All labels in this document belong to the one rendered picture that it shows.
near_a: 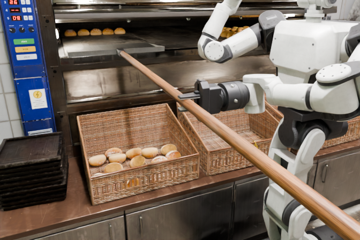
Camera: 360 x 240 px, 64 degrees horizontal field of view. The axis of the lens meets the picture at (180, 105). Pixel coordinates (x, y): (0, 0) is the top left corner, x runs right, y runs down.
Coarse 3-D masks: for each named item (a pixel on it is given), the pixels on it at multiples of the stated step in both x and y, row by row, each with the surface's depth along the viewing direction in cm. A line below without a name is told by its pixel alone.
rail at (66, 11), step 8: (152, 8) 151; (160, 8) 152; (168, 8) 154; (176, 8) 156; (184, 8) 157; (192, 8) 159; (200, 8) 161; (208, 8) 163; (240, 8) 170; (248, 8) 172; (256, 8) 174; (264, 8) 176; (272, 8) 178; (280, 8) 181; (288, 8) 183; (296, 8) 185; (304, 8) 188; (328, 8) 195; (336, 8) 198
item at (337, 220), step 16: (160, 80) 102; (176, 96) 87; (192, 112) 77; (224, 128) 65; (240, 144) 59; (256, 160) 54; (272, 160) 52; (272, 176) 50; (288, 176) 47; (288, 192) 47; (304, 192) 44; (320, 208) 41; (336, 208) 40; (336, 224) 39; (352, 224) 37
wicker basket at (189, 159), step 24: (96, 120) 169; (120, 120) 174; (144, 120) 180; (168, 120) 185; (120, 144) 175; (144, 144) 181; (192, 144) 154; (96, 168) 162; (144, 168) 138; (168, 168) 144; (192, 168) 158; (96, 192) 133; (120, 192) 138
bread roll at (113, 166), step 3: (114, 162) 156; (108, 165) 154; (111, 165) 154; (114, 165) 154; (117, 165) 154; (120, 165) 155; (105, 168) 153; (108, 168) 153; (111, 168) 154; (114, 168) 154; (117, 168) 154; (120, 168) 154; (105, 171) 153; (108, 171) 153; (111, 171) 153
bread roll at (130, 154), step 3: (129, 150) 169; (132, 150) 169; (135, 150) 169; (138, 150) 170; (141, 150) 172; (126, 153) 169; (129, 153) 168; (132, 153) 168; (135, 153) 168; (138, 153) 169; (126, 156) 169; (129, 156) 168; (132, 156) 168
